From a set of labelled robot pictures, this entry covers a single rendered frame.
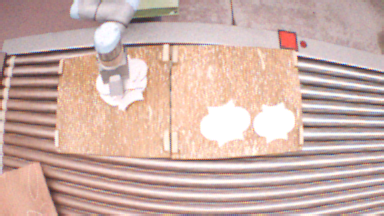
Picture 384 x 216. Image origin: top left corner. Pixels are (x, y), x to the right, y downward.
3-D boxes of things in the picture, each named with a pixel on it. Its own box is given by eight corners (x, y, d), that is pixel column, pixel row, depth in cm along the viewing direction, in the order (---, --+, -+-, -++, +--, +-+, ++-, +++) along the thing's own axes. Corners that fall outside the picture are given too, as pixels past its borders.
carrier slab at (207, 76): (172, 47, 188) (172, 45, 186) (294, 52, 187) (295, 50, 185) (172, 159, 176) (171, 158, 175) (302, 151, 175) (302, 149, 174)
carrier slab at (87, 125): (61, 60, 189) (61, 59, 187) (169, 46, 188) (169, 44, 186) (57, 153, 177) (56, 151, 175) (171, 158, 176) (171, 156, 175)
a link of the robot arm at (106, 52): (125, 20, 142) (111, 48, 139) (128, 37, 152) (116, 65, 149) (100, 17, 142) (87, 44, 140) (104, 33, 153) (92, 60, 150)
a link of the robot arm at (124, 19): (108, -10, 148) (91, 19, 144) (141, -8, 147) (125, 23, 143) (110, 1, 155) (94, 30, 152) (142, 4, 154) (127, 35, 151)
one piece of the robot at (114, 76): (96, 83, 150) (104, 104, 165) (126, 76, 150) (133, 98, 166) (95, 45, 154) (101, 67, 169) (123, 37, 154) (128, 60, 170)
